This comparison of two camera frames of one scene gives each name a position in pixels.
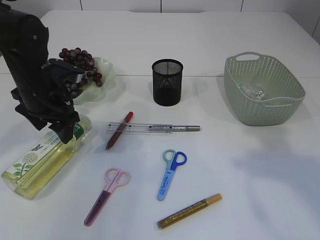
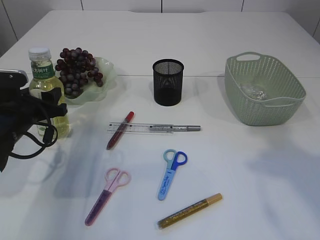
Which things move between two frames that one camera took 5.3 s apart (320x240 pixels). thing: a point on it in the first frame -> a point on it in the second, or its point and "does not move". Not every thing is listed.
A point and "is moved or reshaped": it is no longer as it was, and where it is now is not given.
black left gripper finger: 64,130 -> 53,95
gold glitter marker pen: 211,199 does not move
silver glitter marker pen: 172,128 does not move
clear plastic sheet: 256,94 does not move
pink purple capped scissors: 113,178 does not move
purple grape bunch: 84,61 does not move
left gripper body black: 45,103 -> 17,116
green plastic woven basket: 260,90 does not move
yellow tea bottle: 36,166 is moved or reshaped
